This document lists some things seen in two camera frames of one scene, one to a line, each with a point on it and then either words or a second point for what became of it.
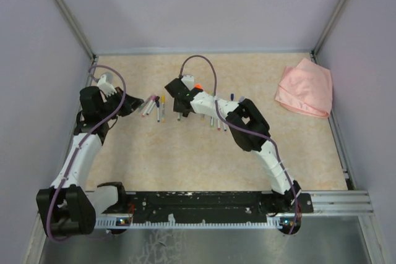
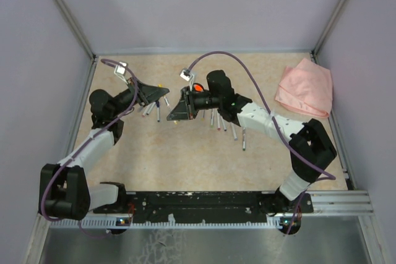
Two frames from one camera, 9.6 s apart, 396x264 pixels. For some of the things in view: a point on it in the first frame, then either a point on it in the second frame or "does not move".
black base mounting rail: (214, 204) does not move
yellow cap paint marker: (163, 107) → (166, 101)
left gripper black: (129, 104) → (147, 94)
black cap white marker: (157, 98) does not move
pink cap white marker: (148, 106) does not move
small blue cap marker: (158, 106) does not move
